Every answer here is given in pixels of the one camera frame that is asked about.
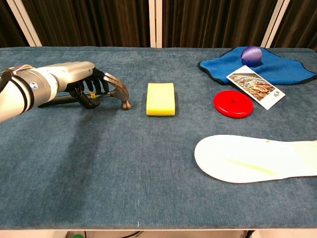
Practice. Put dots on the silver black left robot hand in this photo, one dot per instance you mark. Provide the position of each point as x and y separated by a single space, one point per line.
74 72

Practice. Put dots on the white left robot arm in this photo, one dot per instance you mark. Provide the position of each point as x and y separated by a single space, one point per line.
15 99

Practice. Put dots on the yellow sponge green underside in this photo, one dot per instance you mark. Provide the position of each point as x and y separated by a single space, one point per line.
160 99

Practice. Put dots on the dark pleated curtain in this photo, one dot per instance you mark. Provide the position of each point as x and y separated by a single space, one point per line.
94 22

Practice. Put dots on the red round disc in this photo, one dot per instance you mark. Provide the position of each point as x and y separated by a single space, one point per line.
232 105

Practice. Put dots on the green round object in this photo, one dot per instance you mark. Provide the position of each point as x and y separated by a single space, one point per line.
77 236

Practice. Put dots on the purple egg-shaped ball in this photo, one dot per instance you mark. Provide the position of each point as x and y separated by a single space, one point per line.
251 55

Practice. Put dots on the photo postcard white border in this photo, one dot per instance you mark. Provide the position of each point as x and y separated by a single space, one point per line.
257 86

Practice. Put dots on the white shoe insole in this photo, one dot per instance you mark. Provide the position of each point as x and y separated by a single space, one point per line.
247 158

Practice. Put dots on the blue cloth black trim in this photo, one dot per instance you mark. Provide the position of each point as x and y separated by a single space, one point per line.
280 70

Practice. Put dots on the white frame post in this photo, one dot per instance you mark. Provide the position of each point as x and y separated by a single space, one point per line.
26 24
155 24
275 24

